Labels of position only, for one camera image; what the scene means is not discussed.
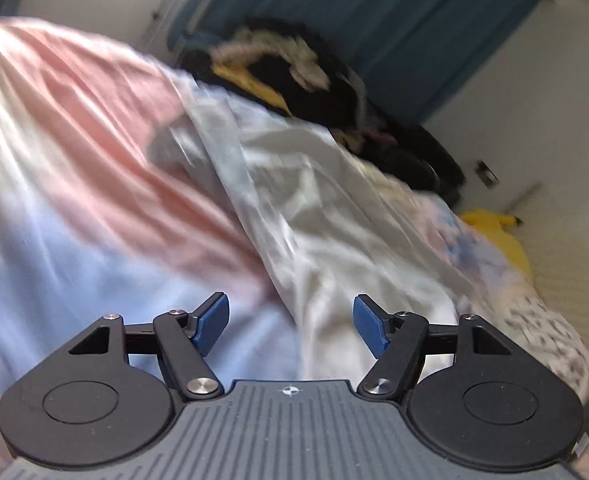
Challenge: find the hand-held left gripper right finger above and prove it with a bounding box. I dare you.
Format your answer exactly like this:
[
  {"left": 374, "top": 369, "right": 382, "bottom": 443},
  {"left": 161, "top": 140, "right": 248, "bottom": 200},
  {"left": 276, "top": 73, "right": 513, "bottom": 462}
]
[{"left": 353, "top": 294, "right": 526, "bottom": 402}]

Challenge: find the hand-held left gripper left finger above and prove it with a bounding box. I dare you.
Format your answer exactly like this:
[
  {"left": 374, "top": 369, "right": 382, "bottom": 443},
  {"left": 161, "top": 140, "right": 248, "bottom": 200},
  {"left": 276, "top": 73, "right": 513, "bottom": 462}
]
[{"left": 62, "top": 292, "right": 230, "bottom": 403}]

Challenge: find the white garment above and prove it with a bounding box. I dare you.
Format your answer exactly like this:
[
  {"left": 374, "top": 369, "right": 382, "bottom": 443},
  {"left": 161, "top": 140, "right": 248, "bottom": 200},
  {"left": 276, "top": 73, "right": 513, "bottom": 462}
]
[{"left": 147, "top": 94, "right": 481, "bottom": 382}]

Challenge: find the pile of dark clothes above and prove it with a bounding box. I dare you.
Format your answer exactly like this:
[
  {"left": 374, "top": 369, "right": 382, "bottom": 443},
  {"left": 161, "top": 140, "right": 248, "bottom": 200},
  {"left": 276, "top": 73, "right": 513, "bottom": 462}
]
[{"left": 178, "top": 16, "right": 467, "bottom": 207}]

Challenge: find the floral printed blanket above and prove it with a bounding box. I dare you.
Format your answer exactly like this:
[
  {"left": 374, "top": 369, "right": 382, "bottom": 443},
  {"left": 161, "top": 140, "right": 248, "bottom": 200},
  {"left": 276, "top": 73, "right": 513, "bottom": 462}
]
[{"left": 374, "top": 175, "right": 589, "bottom": 413}]

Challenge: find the yellow plush toy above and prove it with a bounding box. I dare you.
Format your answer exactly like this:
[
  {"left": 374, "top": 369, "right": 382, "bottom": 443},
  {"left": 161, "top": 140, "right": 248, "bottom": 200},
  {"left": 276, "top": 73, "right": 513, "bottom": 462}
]
[{"left": 459, "top": 208, "right": 533, "bottom": 282}]

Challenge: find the pastel pink and blue bedsheet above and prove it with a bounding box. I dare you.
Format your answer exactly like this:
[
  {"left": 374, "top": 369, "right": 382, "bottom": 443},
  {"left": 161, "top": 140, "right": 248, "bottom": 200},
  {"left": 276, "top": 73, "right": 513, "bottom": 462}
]
[{"left": 0, "top": 16, "right": 306, "bottom": 472}]

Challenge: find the blue curtain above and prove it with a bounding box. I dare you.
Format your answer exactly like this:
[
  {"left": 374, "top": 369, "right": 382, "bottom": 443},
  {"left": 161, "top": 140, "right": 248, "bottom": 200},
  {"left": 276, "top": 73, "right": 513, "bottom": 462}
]
[{"left": 167, "top": 0, "right": 551, "bottom": 127}]

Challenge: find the wall socket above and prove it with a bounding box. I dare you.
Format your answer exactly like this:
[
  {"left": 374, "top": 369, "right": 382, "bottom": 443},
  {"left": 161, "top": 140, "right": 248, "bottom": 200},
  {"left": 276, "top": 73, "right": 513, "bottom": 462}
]
[{"left": 475, "top": 159, "right": 500, "bottom": 189}]

